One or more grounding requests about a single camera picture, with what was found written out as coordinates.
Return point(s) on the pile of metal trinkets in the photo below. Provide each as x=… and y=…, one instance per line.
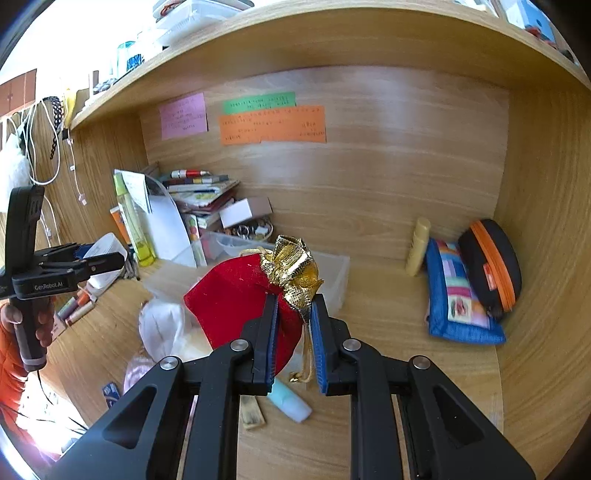
x=249, y=230

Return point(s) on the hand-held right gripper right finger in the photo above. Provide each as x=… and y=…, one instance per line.
x=316, y=341

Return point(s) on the pink sticky note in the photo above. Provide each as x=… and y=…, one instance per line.
x=183, y=115

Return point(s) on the green sticky note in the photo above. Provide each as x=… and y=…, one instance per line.
x=258, y=104

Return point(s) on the yellow tube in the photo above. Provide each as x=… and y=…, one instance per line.
x=418, y=249

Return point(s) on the white cardboard box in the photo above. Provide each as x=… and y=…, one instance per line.
x=240, y=212

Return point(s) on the red velvet pouch gold top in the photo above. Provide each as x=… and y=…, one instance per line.
x=231, y=300

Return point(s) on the small blue packet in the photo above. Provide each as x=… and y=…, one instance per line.
x=111, y=396

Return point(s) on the wooden desktop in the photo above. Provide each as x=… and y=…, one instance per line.
x=392, y=369

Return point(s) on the blue box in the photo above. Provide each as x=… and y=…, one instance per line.
x=526, y=16

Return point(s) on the wooden shelf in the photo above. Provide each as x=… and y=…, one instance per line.
x=323, y=37

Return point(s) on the orange sticky note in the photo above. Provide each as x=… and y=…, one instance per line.
x=272, y=127

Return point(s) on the white fluffy toy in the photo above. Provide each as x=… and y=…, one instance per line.
x=11, y=161

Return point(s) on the blue patchwork pencil case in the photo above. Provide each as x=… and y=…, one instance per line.
x=461, y=330

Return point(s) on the green liquid bottle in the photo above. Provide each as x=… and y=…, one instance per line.
x=134, y=230

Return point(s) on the white cloth pouch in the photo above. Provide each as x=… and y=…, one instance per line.
x=157, y=323

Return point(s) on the teal tube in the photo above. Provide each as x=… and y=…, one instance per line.
x=290, y=402

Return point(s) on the white paper sheet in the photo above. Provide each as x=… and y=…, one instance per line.
x=166, y=230

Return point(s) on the stack of books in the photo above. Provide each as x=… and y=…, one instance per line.
x=203, y=198

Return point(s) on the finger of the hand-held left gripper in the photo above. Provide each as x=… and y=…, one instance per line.
x=106, y=264
x=83, y=251

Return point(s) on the small handwritten paper note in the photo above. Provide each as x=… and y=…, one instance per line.
x=136, y=189

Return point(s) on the clear plastic bin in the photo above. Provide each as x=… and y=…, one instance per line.
x=333, y=277

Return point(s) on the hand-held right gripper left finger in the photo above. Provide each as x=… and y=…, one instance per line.
x=275, y=332

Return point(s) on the black case orange zipper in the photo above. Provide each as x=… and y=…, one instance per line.
x=489, y=258

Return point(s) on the clear plastic food containers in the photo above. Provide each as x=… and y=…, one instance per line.
x=198, y=16

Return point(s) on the white tube orange label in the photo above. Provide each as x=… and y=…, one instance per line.
x=108, y=243

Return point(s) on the brown cabinet door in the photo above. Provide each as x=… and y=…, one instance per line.
x=18, y=90

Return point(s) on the red white pen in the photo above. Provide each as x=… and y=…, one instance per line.
x=191, y=174

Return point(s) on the person's left hand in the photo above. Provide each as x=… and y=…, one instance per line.
x=7, y=318

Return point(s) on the marker pens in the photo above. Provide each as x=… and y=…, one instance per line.
x=82, y=310

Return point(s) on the person's left forearm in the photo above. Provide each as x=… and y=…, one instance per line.
x=9, y=378

